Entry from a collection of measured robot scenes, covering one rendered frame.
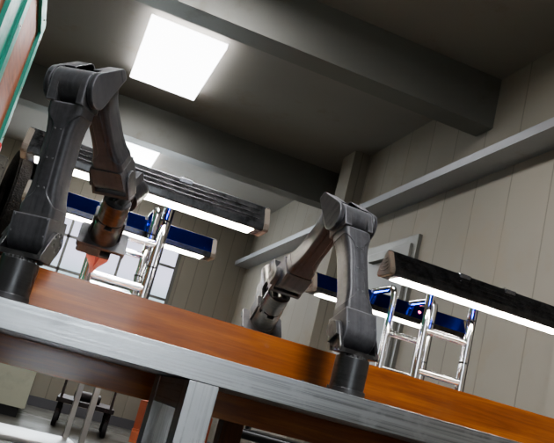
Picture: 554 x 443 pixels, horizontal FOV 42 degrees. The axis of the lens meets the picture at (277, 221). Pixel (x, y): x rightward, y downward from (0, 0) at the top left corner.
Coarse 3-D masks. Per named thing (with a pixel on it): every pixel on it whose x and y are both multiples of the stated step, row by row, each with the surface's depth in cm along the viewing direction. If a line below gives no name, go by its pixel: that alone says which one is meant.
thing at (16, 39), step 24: (0, 0) 182; (24, 0) 215; (0, 24) 186; (24, 24) 232; (0, 48) 203; (24, 48) 251; (0, 72) 210; (24, 72) 266; (0, 96) 234; (0, 120) 252
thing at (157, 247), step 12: (180, 180) 181; (168, 216) 195; (168, 228) 195; (132, 240) 191; (144, 240) 192; (156, 240) 193; (156, 252) 192; (156, 264) 192; (84, 276) 185; (96, 276) 187; (108, 276) 188; (144, 276) 191; (132, 288) 189; (144, 288) 190
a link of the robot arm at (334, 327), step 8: (336, 320) 134; (328, 328) 135; (336, 328) 132; (328, 336) 133; (336, 336) 132; (336, 344) 131; (376, 344) 134; (352, 352) 130; (360, 352) 131; (376, 352) 133; (368, 360) 134; (376, 360) 132
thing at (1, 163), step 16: (0, 160) 600; (16, 160) 637; (0, 176) 599; (16, 176) 605; (32, 176) 622; (0, 192) 628; (16, 192) 599; (0, 208) 614; (16, 208) 599; (0, 224) 599
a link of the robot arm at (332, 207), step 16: (336, 208) 149; (320, 224) 159; (336, 224) 147; (304, 240) 164; (320, 240) 159; (288, 256) 167; (304, 256) 162; (320, 256) 162; (288, 272) 164; (304, 272) 165; (288, 288) 167; (304, 288) 168
